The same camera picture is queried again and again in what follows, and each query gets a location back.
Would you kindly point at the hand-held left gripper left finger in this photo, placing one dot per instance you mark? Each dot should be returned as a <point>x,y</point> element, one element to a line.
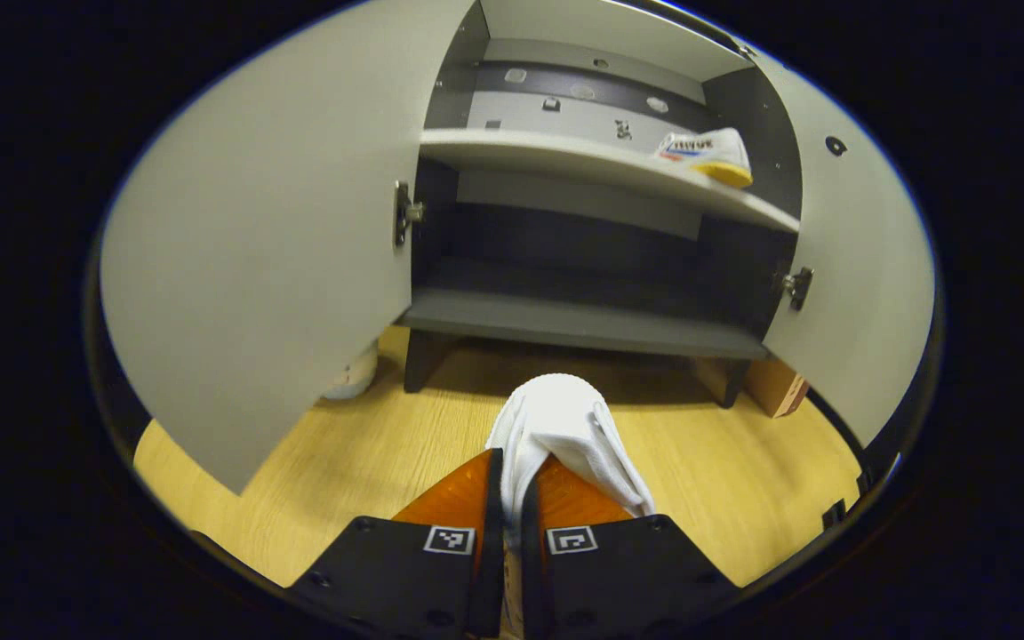
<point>388,569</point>

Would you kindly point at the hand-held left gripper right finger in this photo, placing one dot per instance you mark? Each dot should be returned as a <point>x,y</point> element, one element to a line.
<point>628,578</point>

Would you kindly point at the white canvas shoe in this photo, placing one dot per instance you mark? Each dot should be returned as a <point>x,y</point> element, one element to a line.
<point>712,156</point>
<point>556,418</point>

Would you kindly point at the white and grey shoe cabinet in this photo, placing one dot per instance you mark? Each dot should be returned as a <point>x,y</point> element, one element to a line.
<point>565,324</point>

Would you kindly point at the white cabinet door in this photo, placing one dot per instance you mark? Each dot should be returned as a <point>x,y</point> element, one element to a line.
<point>859,267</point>
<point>281,222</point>

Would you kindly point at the white object on floor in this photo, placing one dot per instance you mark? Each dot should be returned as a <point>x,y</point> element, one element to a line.
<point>354,373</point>

